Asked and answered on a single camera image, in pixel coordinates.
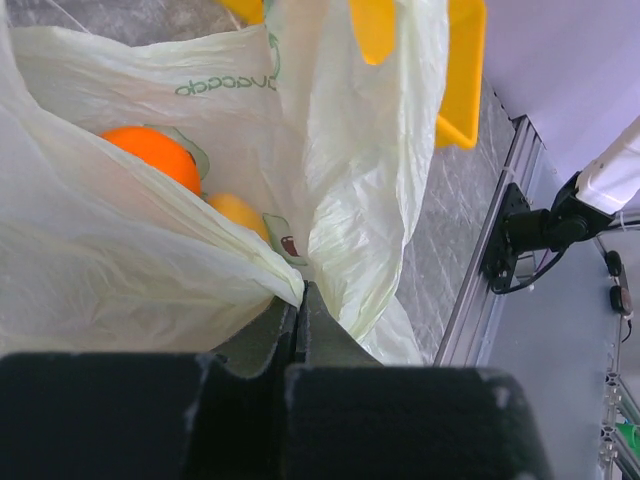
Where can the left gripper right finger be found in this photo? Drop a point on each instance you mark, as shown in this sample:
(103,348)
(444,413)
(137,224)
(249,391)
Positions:
(345,421)

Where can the yellow plastic tray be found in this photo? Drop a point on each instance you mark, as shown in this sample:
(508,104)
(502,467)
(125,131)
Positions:
(457,122)

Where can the pale green plastic bag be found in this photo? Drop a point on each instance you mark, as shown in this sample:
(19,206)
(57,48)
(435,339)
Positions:
(102,252)

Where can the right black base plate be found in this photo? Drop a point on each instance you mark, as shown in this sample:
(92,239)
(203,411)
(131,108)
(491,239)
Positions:
(504,243)

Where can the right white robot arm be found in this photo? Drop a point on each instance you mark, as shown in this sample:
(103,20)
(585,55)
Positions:
(586,204)

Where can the fake orange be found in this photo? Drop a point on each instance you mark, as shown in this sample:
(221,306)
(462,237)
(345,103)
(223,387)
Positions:
(159,151)

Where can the fake yellow lemon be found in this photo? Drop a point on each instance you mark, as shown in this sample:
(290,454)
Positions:
(239,212)

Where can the aluminium mounting rail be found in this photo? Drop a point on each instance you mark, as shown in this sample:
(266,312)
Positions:
(466,333)

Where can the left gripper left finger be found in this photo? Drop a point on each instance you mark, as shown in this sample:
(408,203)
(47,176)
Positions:
(212,415)

